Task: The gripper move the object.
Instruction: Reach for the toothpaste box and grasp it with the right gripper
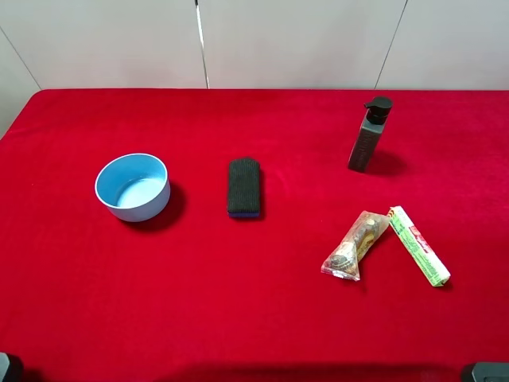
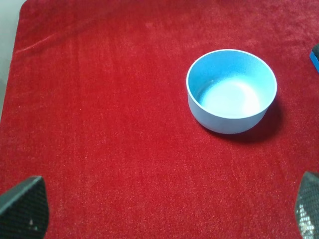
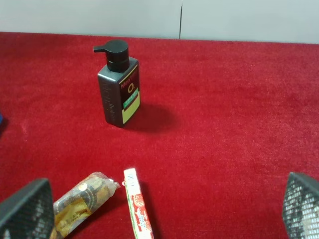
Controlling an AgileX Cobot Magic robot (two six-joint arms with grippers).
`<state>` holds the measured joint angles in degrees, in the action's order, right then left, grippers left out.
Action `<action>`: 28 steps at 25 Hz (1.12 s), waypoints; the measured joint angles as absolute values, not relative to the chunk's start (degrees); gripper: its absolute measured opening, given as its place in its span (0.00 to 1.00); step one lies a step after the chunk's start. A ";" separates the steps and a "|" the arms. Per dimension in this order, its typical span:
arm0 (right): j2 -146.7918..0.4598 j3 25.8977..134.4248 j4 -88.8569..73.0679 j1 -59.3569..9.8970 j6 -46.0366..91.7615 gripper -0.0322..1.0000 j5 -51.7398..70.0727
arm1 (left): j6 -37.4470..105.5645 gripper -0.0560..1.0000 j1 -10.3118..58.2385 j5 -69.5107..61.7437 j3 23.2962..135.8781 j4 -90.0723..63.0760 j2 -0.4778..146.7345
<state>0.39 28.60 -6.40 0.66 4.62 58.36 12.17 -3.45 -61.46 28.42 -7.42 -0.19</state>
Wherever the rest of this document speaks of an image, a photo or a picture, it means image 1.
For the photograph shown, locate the black board eraser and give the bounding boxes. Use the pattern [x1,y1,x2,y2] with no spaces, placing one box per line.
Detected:
[227,158,261,218]

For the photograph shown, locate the clear snack packet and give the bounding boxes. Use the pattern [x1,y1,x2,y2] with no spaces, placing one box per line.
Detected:
[321,211,390,281]

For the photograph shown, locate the light blue bowl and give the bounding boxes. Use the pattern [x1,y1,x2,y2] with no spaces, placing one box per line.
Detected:
[95,153,171,223]

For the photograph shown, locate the red velvet table cloth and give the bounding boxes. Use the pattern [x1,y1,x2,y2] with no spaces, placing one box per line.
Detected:
[1,89,508,381]

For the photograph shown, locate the dark grey pump bottle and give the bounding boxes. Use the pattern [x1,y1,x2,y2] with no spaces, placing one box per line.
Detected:
[348,96,393,173]

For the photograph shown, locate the black right base block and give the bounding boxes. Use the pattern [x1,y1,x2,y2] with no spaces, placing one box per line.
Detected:
[460,361,509,382]

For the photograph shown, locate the black base block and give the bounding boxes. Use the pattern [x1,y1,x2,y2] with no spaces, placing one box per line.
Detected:
[0,353,23,382]
[460,361,509,382]

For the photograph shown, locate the black left base block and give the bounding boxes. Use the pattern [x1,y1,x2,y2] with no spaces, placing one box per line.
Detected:
[0,353,23,382]

